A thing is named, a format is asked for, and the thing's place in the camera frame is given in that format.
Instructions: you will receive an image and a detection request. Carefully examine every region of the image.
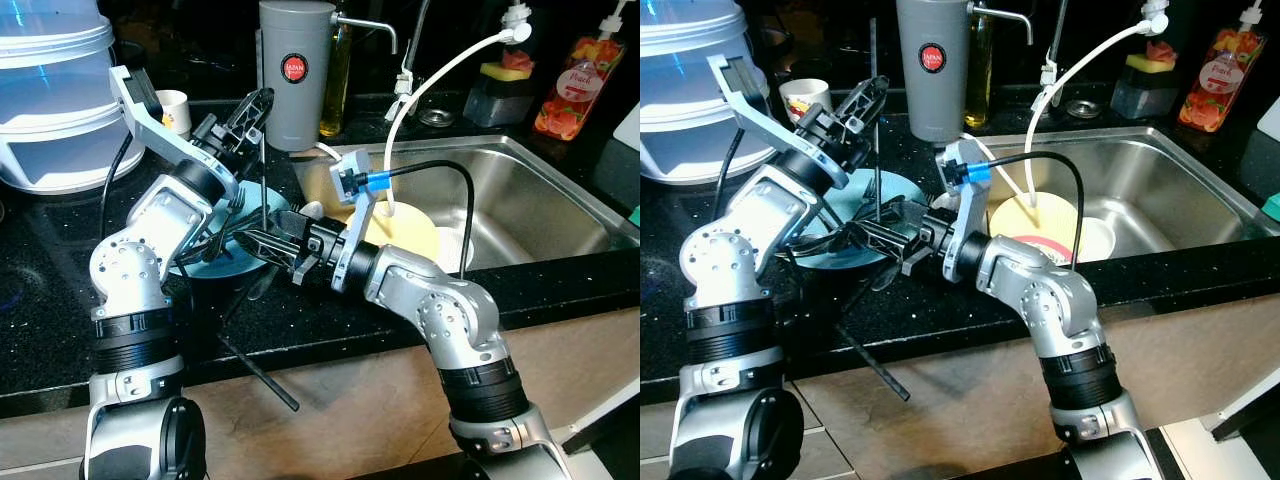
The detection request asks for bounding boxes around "white stacked plastic container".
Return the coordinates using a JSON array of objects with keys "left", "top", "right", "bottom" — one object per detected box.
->
[
  {"left": 0, "top": 0, "right": 147, "bottom": 195},
  {"left": 640, "top": 0, "right": 784, "bottom": 187}
]

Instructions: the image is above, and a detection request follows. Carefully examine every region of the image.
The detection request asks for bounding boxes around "teal plate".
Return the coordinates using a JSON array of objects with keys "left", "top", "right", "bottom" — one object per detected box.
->
[
  {"left": 795, "top": 168, "right": 926, "bottom": 271},
  {"left": 165, "top": 180, "right": 301, "bottom": 281}
]

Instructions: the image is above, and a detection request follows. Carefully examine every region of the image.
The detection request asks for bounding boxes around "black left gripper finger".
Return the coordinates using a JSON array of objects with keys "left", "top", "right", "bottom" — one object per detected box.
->
[
  {"left": 845, "top": 76, "right": 889, "bottom": 131},
  {"left": 858, "top": 82, "right": 893, "bottom": 146},
  {"left": 240, "top": 92, "right": 277, "bottom": 153},
  {"left": 226, "top": 87, "right": 274, "bottom": 139}
]

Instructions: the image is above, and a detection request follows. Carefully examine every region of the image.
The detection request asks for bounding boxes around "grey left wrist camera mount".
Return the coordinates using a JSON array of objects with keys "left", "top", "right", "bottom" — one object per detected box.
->
[
  {"left": 706, "top": 54, "right": 851, "bottom": 191},
  {"left": 107, "top": 64, "right": 243, "bottom": 201}
]

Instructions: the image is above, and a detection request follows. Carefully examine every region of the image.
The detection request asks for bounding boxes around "stainless steel sink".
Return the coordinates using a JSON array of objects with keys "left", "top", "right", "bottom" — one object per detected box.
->
[
  {"left": 290, "top": 135, "right": 641, "bottom": 277},
  {"left": 933, "top": 125, "right": 1280, "bottom": 269}
]

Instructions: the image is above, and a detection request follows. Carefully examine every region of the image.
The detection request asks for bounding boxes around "chrome gooseneck faucet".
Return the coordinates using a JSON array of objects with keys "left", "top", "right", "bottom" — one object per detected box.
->
[
  {"left": 1038, "top": 0, "right": 1069, "bottom": 109},
  {"left": 393, "top": 0, "right": 433, "bottom": 123}
]

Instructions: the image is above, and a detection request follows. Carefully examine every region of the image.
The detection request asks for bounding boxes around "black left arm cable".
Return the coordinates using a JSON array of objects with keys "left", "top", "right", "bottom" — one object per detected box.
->
[
  {"left": 712, "top": 128, "right": 749, "bottom": 201},
  {"left": 98, "top": 130, "right": 139, "bottom": 246}
]

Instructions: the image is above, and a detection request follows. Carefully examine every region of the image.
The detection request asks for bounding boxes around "white cartoon cat cup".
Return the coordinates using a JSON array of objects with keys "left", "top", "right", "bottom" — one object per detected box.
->
[
  {"left": 155, "top": 90, "right": 192, "bottom": 139},
  {"left": 779, "top": 78, "right": 832, "bottom": 126}
]

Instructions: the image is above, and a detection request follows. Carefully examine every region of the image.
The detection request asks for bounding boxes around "dark sponge holder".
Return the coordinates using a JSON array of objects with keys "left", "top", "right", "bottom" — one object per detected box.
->
[
  {"left": 1109, "top": 38, "right": 1182, "bottom": 121},
  {"left": 461, "top": 48, "right": 537, "bottom": 129}
]

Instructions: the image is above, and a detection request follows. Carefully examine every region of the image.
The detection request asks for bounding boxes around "beige cabinet front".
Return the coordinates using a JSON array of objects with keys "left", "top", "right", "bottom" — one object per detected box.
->
[
  {"left": 640, "top": 300, "right": 1280, "bottom": 480},
  {"left": 0, "top": 305, "right": 641, "bottom": 480}
]

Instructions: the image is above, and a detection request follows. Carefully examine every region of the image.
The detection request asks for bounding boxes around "yellow plate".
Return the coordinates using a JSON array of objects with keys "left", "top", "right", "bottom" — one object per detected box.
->
[
  {"left": 987, "top": 190, "right": 1083, "bottom": 266},
  {"left": 345, "top": 200, "right": 442, "bottom": 263}
]

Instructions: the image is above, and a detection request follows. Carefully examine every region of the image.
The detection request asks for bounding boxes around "grey water filter canister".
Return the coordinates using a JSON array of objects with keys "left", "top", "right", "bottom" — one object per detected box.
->
[
  {"left": 258, "top": 0, "right": 399, "bottom": 153},
  {"left": 895, "top": 0, "right": 1035, "bottom": 144}
]

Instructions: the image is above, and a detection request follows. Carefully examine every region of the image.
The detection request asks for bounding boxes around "white cutting board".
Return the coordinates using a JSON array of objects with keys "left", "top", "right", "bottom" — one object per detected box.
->
[
  {"left": 1254, "top": 95, "right": 1280, "bottom": 143},
  {"left": 611, "top": 100, "right": 641, "bottom": 153}
]

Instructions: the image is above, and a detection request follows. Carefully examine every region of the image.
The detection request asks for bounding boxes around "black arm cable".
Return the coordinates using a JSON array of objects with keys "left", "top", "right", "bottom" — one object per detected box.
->
[
  {"left": 712, "top": 128, "right": 749, "bottom": 201},
  {"left": 98, "top": 130, "right": 139, "bottom": 246},
  {"left": 972, "top": 150, "right": 1088, "bottom": 266},
  {"left": 365, "top": 158, "right": 477, "bottom": 276}
]

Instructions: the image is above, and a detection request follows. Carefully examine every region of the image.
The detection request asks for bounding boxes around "long white hose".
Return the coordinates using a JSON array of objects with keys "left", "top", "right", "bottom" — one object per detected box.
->
[
  {"left": 382, "top": 30, "right": 513, "bottom": 219},
  {"left": 1022, "top": 22, "right": 1151, "bottom": 201}
]

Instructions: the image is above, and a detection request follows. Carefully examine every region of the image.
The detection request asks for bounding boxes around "steel fork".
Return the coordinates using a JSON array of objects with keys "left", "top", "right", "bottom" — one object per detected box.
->
[
  {"left": 205, "top": 190, "right": 247, "bottom": 263},
  {"left": 815, "top": 195, "right": 861, "bottom": 256}
]

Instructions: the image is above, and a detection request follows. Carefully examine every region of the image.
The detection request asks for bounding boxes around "yellow oil bottle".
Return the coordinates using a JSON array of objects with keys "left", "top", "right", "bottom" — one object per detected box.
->
[
  {"left": 962, "top": 0, "right": 997, "bottom": 129},
  {"left": 318, "top": 0, "right": 354, "bottom": 139}
]

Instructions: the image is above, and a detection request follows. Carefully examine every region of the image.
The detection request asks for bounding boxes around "peach soap pump bottle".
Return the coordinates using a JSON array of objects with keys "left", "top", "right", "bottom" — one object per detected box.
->
[
  {"left": 1177, "top": 0, "right": 1259, "bottom": 135},
  {"left": 532, "top": 25, "right": 628, "bottom": 142}
]

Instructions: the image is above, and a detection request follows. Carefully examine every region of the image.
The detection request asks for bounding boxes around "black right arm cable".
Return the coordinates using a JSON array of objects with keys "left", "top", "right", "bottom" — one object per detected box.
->
[
  {"left": 365, "top": 158, "right": 477, "bottom": 276},
  {"left": 972, "top": 150, "right": 1088, "bottom": 266}
]

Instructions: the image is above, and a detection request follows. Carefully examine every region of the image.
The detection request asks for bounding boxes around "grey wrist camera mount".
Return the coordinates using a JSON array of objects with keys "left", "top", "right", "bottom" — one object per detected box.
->
[
  {"left": 107, "top": 64, "right": 243, "bottom": 201},
  {"left": 328, "top": 150, "right": 389, "bottom": 294},
  {"left": 933, "top": 138, "right": 993, "bottom": 283},
  {"left": 706, "top": 54, "right": 851, "bottom": 191}
]

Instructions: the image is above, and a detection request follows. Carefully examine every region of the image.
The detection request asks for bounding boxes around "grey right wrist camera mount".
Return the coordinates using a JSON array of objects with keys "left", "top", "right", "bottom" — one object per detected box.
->
[
  {"left": 933, "top": 138, "right": 993, "bottom": 283},
  {"left": 328, "top": 150, "right": 389, "bottom": 294}
]

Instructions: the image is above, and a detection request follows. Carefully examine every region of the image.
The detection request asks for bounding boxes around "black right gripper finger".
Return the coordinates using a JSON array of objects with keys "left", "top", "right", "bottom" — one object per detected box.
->
[
  {"left": 850, "top": 215, "right": 906, "bottom": 241},
  {"left": 860, "top": 238, "right": 911, "bottom": 271},
  {"left": 255, "top": 248, "right": 306, "bottom": 281},
  {"left": 240, "top": 227, "right": 301, "bottom": 251}
]

